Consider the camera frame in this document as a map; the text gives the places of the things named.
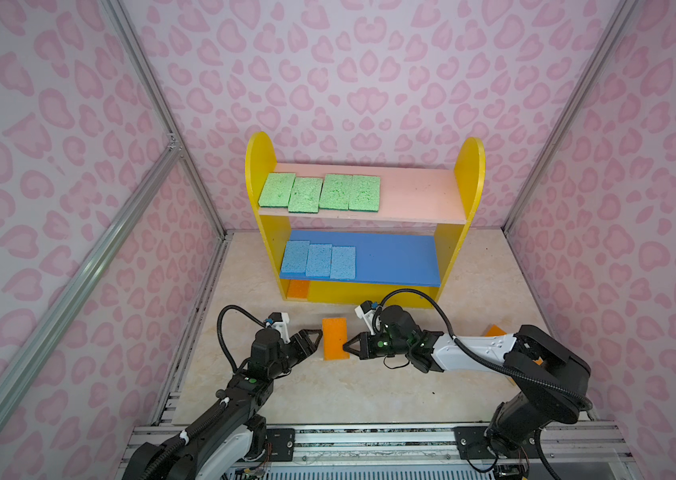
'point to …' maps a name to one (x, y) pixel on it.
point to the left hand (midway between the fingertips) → (320, 333)
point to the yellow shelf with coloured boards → (364, 235)
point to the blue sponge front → (343, 262)
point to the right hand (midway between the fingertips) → (345, 348)
